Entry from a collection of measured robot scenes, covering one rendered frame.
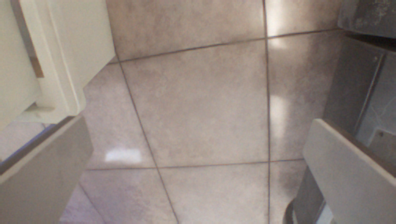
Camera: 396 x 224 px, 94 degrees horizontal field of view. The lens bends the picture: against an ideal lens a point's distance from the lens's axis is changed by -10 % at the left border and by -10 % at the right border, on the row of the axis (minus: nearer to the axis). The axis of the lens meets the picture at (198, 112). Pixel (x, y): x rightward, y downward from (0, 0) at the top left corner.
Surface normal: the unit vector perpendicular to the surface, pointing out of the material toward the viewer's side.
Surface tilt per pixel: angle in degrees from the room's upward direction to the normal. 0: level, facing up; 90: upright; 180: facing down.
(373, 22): 61
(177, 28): 0
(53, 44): 90
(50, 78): 0
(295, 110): 0
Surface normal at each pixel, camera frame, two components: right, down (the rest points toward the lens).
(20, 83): 1.00, -0.02
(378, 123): -0.79, 0.31
